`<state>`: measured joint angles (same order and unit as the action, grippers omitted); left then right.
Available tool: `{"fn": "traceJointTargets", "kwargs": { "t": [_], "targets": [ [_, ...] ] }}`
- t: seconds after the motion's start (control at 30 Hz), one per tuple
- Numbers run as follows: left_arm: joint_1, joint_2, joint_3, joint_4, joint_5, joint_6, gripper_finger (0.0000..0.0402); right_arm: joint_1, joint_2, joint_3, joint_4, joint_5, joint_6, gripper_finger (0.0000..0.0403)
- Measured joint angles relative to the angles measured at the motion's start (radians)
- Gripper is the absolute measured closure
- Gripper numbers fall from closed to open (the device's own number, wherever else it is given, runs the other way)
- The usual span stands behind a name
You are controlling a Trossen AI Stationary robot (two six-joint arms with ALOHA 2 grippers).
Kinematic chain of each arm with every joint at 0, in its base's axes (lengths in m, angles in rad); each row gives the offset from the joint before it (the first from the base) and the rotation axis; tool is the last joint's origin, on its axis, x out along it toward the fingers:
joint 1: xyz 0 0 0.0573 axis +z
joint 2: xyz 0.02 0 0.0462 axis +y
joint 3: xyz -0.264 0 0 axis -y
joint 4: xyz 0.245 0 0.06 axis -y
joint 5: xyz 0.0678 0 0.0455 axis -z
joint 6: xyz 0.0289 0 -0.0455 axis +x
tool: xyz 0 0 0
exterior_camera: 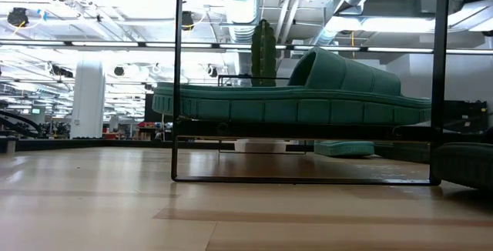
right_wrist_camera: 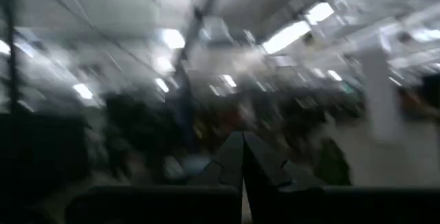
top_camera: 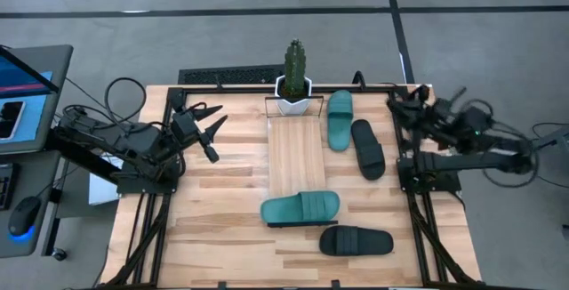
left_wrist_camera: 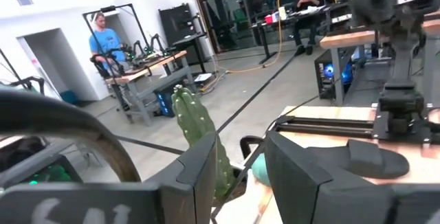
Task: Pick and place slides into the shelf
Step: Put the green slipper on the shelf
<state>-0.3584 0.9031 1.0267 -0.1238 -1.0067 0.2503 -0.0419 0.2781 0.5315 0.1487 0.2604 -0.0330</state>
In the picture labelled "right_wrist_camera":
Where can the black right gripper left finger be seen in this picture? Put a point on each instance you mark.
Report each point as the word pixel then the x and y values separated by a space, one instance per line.
pixel 172 203

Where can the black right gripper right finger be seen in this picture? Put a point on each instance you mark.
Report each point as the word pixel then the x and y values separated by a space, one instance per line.
pixel 309 207

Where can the white room column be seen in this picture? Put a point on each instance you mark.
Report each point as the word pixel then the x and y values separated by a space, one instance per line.
pixel 383 97

